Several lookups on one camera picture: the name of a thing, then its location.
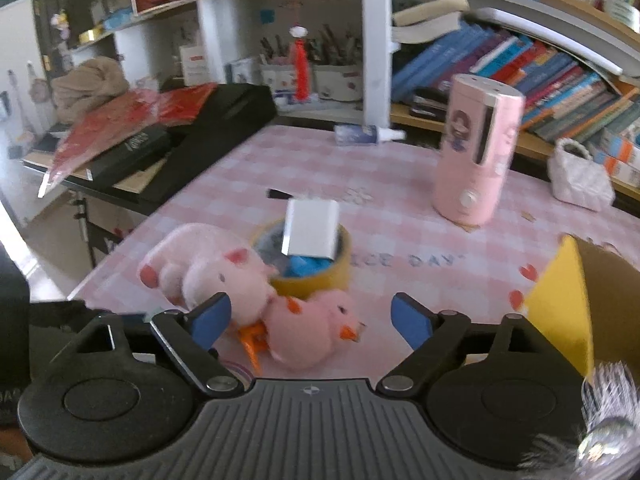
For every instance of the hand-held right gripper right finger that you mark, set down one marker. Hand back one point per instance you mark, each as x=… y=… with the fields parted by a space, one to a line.
x=410 y=322

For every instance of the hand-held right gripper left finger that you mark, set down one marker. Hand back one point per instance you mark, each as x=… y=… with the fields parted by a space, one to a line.
x=212 y=321

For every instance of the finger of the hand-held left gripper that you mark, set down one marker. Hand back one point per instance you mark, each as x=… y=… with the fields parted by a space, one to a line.
x=55 y=315

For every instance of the pink pig plush toy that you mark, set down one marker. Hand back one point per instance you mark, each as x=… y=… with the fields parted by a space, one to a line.
x=200 y=260

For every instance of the pink duck plush toy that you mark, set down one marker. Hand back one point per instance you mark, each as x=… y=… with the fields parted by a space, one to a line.
x=305 y=330

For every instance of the white rectangular box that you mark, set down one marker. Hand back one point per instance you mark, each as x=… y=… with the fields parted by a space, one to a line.
x=310 y=230

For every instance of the yellow cardboard box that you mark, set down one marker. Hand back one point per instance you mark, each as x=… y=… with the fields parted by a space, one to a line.
x=560 y=300

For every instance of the black metal stand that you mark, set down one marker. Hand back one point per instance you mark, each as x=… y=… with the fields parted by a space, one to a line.
x=82 y=225

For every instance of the yellow tape roll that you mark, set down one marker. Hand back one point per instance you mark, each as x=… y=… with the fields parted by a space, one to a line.
x=320 y=280

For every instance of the blue plastic piece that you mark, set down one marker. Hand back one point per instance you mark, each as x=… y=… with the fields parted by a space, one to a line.
x=305 y=266

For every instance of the black marker cap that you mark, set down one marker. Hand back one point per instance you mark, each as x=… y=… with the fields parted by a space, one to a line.
x=280 y=194

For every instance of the pink checkered tablecloth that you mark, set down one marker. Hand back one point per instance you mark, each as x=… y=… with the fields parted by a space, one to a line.
x=390 y=175

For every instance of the pink cylindrical bottle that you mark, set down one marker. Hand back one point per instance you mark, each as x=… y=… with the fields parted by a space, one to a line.
x=475 y=160

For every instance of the black flat printed box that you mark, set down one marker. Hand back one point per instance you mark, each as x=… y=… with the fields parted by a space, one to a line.
x=125 y=152

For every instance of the black hard case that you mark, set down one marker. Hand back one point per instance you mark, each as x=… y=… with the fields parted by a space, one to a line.
x=220 y=130

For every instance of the white glue bottle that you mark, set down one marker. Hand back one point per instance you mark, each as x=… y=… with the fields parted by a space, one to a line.
x=360 y=135

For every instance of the red plastic bag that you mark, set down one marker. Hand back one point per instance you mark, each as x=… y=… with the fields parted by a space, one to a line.
x=115 y=130

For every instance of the silver tinsel tassel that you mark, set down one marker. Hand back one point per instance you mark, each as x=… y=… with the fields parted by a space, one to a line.
x=607 y=385

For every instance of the black flat case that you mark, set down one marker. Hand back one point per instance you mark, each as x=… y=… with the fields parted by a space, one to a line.
x=430 y=105

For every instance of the white quilted handbag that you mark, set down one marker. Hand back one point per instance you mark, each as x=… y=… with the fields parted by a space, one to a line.
x=580 y=180

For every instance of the beige cloth bundle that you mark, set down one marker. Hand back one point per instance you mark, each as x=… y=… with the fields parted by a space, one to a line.
x=90 y=85

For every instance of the white box red label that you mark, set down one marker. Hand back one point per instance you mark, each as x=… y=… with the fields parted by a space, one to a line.
x=194 y=65

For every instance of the orange and white box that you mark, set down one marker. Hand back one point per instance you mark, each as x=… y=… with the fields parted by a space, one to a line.
x=622 y=145
x=620 y=170

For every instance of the white bookshelf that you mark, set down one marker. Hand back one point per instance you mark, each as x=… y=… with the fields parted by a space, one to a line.
x=375 y=60

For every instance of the red tassel ornament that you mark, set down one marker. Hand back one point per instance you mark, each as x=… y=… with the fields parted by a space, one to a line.
x=301 y=70

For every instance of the row of colourful books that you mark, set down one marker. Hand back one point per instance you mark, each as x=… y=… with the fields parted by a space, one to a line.
x=550 y=80

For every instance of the white thick book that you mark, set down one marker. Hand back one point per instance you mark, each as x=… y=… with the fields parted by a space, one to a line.
x=425 y=30
x=430 y=7

